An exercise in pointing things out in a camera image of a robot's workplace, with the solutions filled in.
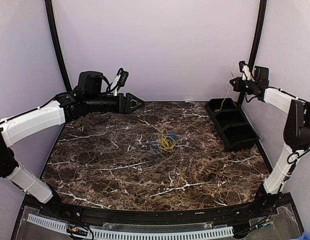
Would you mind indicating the black three-compartment bin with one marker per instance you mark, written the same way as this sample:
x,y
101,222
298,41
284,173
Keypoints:
x,y
231,124

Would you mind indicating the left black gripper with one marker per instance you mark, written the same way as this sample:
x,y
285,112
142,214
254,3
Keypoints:
x,y
127,108

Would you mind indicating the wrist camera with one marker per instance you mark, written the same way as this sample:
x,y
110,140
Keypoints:
x,y
245,70
118,82

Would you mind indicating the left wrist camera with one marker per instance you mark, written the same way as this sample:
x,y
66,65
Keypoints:
x,y
118,82

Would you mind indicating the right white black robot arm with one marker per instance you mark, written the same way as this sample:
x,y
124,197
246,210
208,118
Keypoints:
x,y
296,133

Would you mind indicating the left black frame post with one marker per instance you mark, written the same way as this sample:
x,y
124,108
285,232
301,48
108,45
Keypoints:
x,y
56,44

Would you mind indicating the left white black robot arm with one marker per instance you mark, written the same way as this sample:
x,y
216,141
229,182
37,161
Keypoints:
x,y
93,94

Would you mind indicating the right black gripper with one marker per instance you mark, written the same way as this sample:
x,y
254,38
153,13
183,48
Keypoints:
x,y
238,87

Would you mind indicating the black frame post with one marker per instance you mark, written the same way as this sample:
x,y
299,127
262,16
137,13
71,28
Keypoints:
x,y
257,33
56,44

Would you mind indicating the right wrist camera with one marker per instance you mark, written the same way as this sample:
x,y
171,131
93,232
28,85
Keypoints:
x,y
245,70

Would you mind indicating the blue object at corner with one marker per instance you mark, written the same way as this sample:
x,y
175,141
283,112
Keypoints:
x,y
305,236

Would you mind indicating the right black frame post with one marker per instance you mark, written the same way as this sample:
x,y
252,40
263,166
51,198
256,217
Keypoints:
x,y
257,33

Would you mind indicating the black front rail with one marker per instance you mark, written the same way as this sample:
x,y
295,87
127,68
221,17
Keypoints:
x,y
236,214

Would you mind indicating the white slotted cable duct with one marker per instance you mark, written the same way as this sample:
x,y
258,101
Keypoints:
x,y
130,232

